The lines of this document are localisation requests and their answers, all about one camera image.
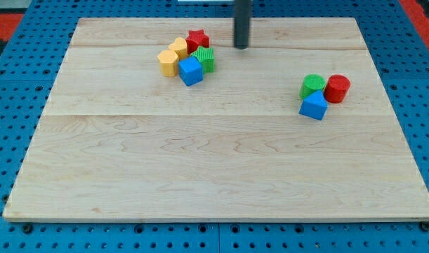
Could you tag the red cylinder block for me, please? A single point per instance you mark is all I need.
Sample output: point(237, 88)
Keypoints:
point(336, 88)

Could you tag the red star block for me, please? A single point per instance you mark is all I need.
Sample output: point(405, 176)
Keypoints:
point(195, 39)

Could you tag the blue cube block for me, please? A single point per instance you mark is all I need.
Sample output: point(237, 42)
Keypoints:
point(190, 71)

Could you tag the green cylinder block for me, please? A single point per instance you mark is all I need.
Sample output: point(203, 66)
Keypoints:
point(311, 83)

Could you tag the blue triangle block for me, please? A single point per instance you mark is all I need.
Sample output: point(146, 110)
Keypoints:
point(314, 106)

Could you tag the light wooden board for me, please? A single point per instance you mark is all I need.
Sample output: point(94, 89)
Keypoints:
point(118, 141)

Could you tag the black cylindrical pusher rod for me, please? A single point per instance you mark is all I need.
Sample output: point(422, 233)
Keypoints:
point(241, 23)

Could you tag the green star block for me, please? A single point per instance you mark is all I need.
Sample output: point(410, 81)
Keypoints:
point(206, 58)

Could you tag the yellow pentagon block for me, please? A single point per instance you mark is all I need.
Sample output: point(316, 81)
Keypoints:
point(168, 63)

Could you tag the yellow heart block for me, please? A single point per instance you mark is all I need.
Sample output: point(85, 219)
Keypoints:
point(179, 46)

